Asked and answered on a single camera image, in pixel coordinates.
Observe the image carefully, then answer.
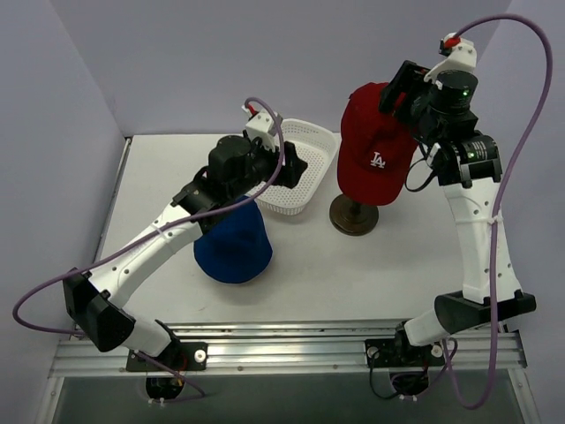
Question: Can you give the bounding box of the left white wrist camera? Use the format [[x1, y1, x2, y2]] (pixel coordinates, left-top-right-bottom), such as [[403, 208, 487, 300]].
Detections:
[[241, 105, 283, 151]]

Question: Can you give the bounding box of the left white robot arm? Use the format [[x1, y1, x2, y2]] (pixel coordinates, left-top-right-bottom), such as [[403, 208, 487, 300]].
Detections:
[[63, 135, 308, 370]]

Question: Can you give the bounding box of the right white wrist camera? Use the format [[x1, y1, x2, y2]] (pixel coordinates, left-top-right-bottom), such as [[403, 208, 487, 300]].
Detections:
[[424, 33, 478, 83]]

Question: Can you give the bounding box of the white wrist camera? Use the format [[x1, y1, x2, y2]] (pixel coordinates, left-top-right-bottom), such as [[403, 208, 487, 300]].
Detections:
[[424, 33, 478, 83], [241, 105, 283, 151]]

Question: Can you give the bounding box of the white perforated plastic basket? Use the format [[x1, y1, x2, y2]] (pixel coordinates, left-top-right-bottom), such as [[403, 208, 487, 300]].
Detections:
[[255, 118, 339, 216]]

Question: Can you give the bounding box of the aluminium mounting rail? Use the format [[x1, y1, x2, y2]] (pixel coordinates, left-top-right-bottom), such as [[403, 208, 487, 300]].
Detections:
[[48, 320, 529, 381]]

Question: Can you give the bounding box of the blue bucket hat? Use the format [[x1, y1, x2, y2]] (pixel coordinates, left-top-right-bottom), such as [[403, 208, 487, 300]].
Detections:
[[193, 201, 273, 284]]

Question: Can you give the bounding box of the red LA baseball cap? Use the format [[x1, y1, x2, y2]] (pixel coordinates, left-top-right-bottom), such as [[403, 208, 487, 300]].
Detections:
[[337, 82, 416, 206]]

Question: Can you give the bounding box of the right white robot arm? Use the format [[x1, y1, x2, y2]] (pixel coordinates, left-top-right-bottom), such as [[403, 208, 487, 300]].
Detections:
[[379, 61, 537, 365]]

